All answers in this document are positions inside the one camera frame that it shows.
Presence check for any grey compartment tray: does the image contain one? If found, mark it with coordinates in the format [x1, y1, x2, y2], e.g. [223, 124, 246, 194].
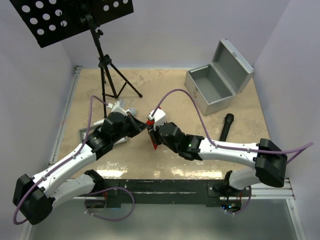
[78, 126, 128, 145]

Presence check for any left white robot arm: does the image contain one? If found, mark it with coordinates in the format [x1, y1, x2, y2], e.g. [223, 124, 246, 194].
[12, 112, 148, 225]

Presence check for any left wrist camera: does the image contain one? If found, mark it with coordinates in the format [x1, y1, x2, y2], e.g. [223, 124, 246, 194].
[107, 99, 130, 116]

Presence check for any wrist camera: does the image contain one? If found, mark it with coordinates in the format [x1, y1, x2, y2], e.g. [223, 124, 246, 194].
[107, 99, 130, 116]
[146, 107, 167, 130]

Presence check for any grey metal case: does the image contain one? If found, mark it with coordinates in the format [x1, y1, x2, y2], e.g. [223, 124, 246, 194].
[184, 38, 254, 116]

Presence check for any black flashlight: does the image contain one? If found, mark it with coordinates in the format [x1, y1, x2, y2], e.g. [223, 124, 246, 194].
[219, 113, 235, 142]

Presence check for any red first aid pouch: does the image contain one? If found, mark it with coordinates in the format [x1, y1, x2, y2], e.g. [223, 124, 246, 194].
[146, 120, 161, 150]

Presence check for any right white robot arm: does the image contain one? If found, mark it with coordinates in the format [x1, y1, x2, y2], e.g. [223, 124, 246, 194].
[148, 122, 288, 197]

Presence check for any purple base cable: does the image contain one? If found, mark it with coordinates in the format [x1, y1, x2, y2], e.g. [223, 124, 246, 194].
[224, 187, 252, 216]
[84, 186, 136, 221]

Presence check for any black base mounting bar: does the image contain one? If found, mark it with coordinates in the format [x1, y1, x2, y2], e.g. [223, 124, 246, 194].
[92, 179, 226, 208]

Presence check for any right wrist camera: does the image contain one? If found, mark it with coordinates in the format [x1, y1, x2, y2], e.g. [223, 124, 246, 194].
[146, 107, 167, 130]

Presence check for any black perforated music stand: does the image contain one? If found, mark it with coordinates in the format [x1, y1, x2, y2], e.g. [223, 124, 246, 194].
[9, 0, 144, 118]

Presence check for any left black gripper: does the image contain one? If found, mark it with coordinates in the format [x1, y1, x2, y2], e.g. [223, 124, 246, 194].
[112, 111, 148, 143]

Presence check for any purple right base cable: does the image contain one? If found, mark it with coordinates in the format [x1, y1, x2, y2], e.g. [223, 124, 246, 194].
[224, 187, 252, 216]

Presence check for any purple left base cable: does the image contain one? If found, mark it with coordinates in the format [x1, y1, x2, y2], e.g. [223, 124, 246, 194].
[84, 186, 136, 221]

